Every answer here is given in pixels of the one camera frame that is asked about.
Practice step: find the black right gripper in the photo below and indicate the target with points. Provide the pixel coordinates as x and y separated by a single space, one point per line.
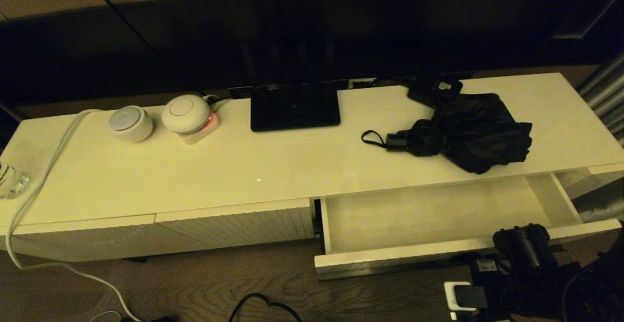
497 288

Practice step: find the white cloth bundle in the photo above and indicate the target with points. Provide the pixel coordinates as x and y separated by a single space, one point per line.
602 210

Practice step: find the ribbed white cabinet front panel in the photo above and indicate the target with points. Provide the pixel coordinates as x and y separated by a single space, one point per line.
73 241

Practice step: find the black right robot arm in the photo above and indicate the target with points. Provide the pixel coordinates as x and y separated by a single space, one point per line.
521 246

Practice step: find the black umbrella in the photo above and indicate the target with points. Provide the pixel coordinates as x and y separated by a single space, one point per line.
473 131

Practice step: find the dark wall frame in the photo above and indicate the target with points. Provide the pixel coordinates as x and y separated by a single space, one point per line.
585 19

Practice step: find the white round dome device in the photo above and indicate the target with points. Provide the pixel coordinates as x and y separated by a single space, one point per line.
185 114

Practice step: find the grey curtain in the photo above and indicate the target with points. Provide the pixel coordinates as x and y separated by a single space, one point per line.
604 92

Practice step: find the white ribbed front drawer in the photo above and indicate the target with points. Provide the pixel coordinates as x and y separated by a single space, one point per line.
414 219

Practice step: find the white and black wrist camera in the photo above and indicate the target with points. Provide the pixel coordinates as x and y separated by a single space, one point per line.
465 296

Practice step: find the small black box with label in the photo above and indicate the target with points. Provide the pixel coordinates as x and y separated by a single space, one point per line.
426 92

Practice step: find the white TV cabinet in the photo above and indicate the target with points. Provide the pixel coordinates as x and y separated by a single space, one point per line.
243 166

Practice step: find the black television base plate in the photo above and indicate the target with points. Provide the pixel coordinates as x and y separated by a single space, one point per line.
292 110

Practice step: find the clear glass object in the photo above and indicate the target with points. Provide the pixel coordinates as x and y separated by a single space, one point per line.
12 183

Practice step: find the white speaker with grey top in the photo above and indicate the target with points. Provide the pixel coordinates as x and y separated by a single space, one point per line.
130 124

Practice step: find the black flat television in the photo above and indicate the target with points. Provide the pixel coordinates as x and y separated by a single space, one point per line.
341 34

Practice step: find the white power strip red light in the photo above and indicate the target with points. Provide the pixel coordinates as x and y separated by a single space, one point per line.
202 135

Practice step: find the small ribbed white end panel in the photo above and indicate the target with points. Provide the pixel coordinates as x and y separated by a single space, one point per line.
594 180

